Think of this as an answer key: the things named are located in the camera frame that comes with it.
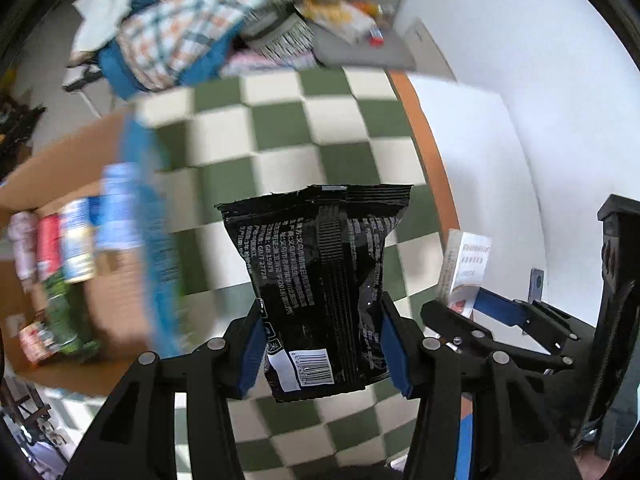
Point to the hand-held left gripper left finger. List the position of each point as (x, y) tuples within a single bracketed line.
[(250, 355)]

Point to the small red item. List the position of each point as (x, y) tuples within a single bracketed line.
[(375, 35)]

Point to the striped black white bag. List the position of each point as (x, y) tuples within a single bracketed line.
[(280, 35)]

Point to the small white box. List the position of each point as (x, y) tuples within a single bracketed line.
[(465, 265)]

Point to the pink cloth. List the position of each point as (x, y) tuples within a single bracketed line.
[(265, 62)]

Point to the cardboard box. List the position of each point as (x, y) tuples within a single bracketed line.
[(115, 310)]

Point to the red snack packet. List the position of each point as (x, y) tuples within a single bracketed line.
[(49, 247)]

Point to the white cloth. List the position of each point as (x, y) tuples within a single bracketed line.
[(105, 5)]

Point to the green white checkered mat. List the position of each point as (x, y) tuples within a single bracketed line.
[(300, 135)]

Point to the green black snack packet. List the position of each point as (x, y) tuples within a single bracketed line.
[(67, 315)]

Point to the white chair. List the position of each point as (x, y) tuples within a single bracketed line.
[(82, 76)]

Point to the blue chair seat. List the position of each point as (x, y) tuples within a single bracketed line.
[(466, 445)]

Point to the white blue carton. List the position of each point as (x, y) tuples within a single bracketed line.
[(76, 242)]

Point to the yellow snack bag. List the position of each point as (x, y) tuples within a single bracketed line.
[(372, 8)]

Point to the blue tissue packet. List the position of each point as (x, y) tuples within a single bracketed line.
[(114, 207)]

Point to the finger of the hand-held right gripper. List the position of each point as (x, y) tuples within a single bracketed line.
[(450, 322), (495, 307)]

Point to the grey padded chair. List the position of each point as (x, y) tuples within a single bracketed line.
[(360, 55)]

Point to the plaid blanket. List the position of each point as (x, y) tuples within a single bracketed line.
[(200, 20)]

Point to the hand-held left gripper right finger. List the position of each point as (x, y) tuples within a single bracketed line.
[(397, 355)]

